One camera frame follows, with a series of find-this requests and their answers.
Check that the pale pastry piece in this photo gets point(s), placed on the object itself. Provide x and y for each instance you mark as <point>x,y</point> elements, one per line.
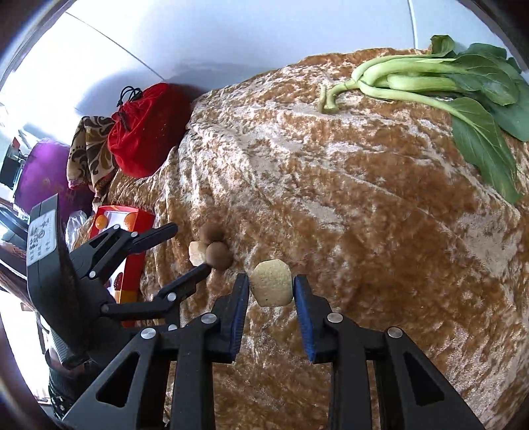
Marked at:
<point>196,253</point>

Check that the clear plastic bag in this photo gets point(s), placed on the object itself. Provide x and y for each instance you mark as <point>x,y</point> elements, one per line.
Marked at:
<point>76,227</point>

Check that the purple cushion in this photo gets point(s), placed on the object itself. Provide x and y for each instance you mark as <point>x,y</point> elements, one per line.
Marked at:
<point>45,173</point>

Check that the brown patterned cloth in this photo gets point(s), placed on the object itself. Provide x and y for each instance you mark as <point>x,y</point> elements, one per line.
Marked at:
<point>89,153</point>

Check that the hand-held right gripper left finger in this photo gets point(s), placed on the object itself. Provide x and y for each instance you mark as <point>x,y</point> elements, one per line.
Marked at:
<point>237,318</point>

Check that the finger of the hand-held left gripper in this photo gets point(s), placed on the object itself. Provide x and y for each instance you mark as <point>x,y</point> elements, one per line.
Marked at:
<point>165,299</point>
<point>120,244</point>

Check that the person's left forearm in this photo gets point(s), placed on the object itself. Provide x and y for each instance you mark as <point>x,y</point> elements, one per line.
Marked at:
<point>62,397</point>

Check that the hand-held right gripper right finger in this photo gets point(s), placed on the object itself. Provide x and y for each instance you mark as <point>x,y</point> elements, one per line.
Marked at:
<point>303,318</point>

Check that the red cardboard box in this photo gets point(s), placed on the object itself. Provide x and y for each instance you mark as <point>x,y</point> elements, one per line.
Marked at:
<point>142,219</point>

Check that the green bok choy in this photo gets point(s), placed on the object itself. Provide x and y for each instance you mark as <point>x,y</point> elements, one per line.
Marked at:
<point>413,82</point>

